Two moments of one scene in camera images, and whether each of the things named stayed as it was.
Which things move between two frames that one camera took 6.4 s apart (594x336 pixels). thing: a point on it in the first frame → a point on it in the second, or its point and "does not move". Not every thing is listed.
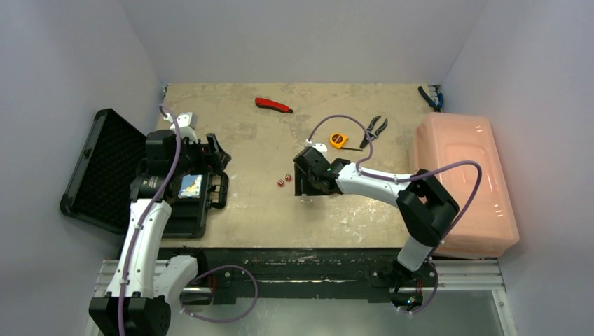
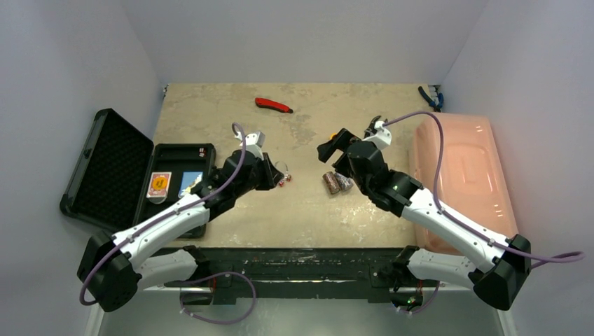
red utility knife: (272, 104) does not move
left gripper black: (214, 162) → (272, 176)
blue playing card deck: (190, 186) does not move
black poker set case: (98, 192) does not move
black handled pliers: (365, 142) does not move
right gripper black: (301, 172) → (343, 145)
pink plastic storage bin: (487, 229) does not move
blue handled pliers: (436, 107) does not move
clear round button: (305, 199) → (281, 166)
